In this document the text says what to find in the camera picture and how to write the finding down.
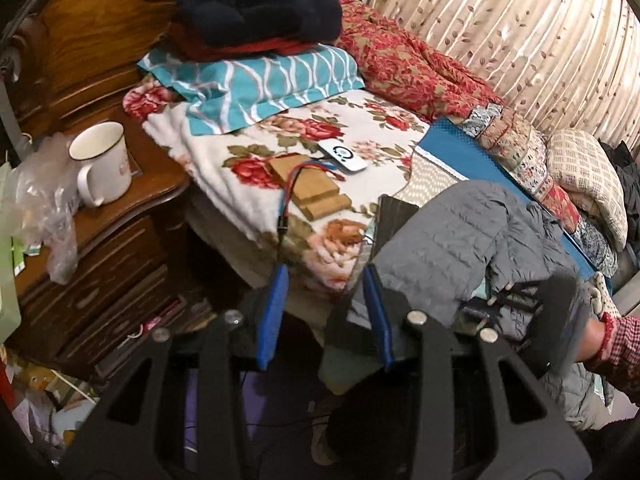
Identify red floral quilt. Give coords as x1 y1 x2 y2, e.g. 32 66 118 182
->
336 0 618 278

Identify grey puffer jacket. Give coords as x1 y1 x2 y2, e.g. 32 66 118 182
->
372 181 596 429

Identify brown cardboard box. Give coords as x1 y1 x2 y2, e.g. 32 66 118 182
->
267 154 352 221

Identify beige patterned cushion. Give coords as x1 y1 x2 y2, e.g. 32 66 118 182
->
546 128 628 252

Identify dark navy folded garment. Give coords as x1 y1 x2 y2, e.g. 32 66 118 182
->
167 0 343 62

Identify white power bank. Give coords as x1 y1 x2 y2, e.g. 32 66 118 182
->
318 139 368 174

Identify white enamel mug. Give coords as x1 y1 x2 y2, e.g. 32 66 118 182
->
68 122 132 208

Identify white floral fleece blanket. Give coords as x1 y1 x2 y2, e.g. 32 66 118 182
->
122 76 428 295

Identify right hand in glove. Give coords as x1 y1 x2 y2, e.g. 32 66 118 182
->
576 283 622 362

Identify wooden nightstand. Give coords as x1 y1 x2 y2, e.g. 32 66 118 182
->
6 105 190 379

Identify teal white patterned pillow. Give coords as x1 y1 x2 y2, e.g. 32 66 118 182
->
138 44 364 136

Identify beige leaf-print curtain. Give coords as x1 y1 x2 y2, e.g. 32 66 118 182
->
369 0 639 148

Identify clear plastic bag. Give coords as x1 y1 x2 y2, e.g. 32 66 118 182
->
1 132 80 284

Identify red blue cable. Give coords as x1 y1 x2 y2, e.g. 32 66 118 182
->
275 159 346 256

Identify carved wooden headboard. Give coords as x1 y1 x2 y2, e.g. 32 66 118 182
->
1 0 341 151

